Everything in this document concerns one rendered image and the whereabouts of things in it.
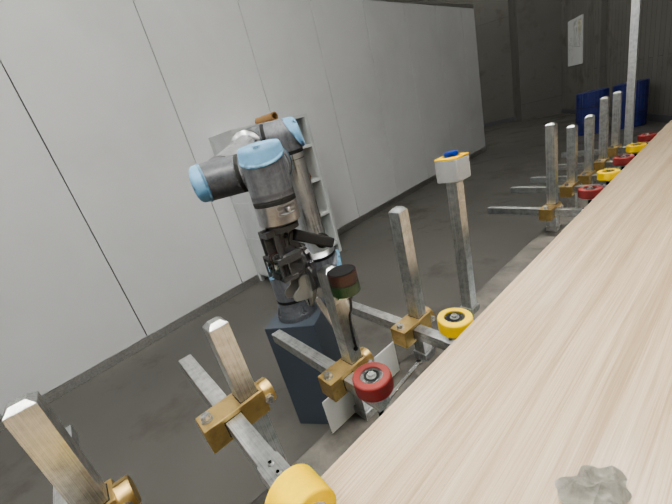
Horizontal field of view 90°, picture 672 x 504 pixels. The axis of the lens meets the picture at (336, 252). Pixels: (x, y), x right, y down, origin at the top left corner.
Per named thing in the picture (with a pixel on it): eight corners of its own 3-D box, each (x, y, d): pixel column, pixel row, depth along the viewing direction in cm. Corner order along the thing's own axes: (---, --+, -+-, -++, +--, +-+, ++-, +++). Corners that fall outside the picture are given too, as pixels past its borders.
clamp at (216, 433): (204, 437, 62) (193, 416, 60) (266, 390, 69) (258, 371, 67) (216, 456, 57) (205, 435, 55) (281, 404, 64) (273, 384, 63)
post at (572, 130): (566, 224, 170) (566, 125, 154) (569, 221, 172) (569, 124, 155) (574, 224, 168) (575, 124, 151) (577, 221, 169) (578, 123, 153)
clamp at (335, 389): (322, 393, 78) (316, 376, 77) (362, 359, 86) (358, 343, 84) (337, 404, 74) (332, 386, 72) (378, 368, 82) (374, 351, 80)
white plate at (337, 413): (331, 432, 82) (320, 401, 79) (398, 369, 96) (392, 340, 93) (332, 433, 82) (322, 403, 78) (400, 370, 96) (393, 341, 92)
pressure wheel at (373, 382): (355, 418, 72) (343, 377, 68) (380, 394, 77) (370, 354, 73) (383, 438, 66) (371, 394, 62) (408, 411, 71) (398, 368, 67)
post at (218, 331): (283, 504, 74) (200, 322, 57) (296, 491, 76) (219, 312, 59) (291, 515, 71) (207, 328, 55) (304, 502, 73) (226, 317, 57)
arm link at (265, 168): (282, 135, 71) (277, 136, 62) (297, 193, 75) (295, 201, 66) (239, 146, 71) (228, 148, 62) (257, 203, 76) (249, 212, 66)
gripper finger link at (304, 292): (295, 315, 77) (284, 279, 74) (315, 302, 81) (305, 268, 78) (302, 318, 75) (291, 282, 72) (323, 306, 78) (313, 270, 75)
